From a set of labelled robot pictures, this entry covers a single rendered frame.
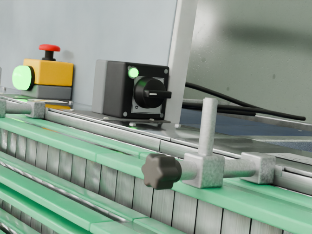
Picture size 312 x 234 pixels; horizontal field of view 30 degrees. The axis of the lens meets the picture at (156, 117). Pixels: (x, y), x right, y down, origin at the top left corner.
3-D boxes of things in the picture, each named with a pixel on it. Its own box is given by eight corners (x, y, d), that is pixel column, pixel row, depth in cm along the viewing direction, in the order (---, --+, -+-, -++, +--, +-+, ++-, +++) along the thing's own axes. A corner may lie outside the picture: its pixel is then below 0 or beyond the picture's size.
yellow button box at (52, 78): (55, 97, 113) (20, 95, 109) (59, 58, 113) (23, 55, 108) (73, 100, 108) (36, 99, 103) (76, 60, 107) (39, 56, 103)
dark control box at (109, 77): (136, 114, 92) (90, 112, 87) (141, 63, 91) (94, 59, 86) (168, 120, 85) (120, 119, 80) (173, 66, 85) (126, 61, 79)
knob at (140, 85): (157, 108, 84) (172, 111, 81) (131, 107, 81) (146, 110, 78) (160, 77, 84) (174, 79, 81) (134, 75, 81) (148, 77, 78)
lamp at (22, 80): (23, 89, 108) (8, 88, 106) (25, 65, 108) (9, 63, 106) (34, 91, 104) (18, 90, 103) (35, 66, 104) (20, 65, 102)
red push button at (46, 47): (33, 61, 108) (35, 42, 108) (53, 63, 111) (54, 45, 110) (43, 62, 105) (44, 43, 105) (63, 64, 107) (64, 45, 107)
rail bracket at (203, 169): (250, 177, 55) (134, 183, 47) (258, 100, 54) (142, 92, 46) (282, 186, 52) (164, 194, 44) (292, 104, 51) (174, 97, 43)
